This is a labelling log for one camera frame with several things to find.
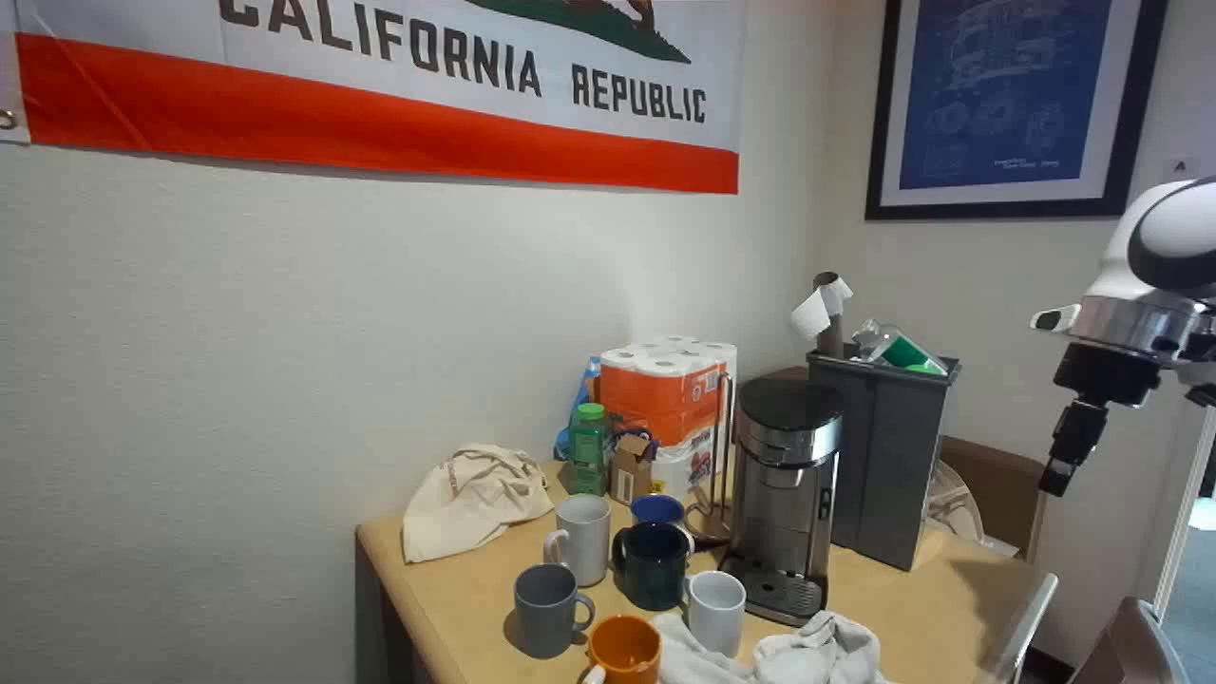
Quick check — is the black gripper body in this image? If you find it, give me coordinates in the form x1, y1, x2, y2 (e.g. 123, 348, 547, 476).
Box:
1054, 339, 1164, 414

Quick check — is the silver black coffeemaker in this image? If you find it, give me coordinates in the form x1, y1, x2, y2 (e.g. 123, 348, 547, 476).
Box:
723, 372, 850, 627

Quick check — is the clear plastic bag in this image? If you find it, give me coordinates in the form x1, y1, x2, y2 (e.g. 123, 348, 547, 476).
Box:
921, 457, 988, 546

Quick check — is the gray plastic bin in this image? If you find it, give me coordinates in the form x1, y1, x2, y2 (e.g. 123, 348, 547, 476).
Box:
804, 348, 964, 574

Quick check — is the green packet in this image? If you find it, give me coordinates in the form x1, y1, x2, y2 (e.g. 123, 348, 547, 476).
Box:
878, 329, 949, 381

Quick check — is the cardboard tube with paper towel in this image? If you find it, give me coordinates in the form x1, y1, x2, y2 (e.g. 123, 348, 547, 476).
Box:
788, 266, 859, 360

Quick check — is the black framed blue poster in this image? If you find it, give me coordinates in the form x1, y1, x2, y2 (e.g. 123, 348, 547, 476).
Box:
863, 0, 1172, 225

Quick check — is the small white mug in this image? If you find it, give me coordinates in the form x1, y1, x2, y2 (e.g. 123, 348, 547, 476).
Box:
679, 565, 754, 662

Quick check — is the blue mug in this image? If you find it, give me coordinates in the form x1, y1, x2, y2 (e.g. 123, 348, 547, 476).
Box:
628, 491, 693, 533

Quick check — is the dark green mug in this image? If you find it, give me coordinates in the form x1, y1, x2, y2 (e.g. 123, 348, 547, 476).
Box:
612, 522, 700, 617

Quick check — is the brown cardboard box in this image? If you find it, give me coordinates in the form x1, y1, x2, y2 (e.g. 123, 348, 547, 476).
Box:
608, 420, 662, 509

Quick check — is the green plastic bottle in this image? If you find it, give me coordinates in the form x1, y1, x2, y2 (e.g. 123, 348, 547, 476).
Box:
557, 399, 616, 499

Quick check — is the orange mug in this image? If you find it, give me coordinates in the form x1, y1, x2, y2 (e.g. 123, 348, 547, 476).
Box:
576, 613, 666, 684

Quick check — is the light gray mug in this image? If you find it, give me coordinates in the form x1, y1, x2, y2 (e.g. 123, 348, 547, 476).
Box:
545, 491, 616, 589

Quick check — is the beige cloth bag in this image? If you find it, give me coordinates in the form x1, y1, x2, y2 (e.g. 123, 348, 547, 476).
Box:
398, 441, 557, 569

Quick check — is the California Republic flag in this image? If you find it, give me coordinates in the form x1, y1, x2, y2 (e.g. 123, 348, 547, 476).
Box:
0, 0, 746, 198

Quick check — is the wire paper towel holder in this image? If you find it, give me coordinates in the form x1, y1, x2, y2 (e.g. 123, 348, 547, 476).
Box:
695, 357, 746, 552

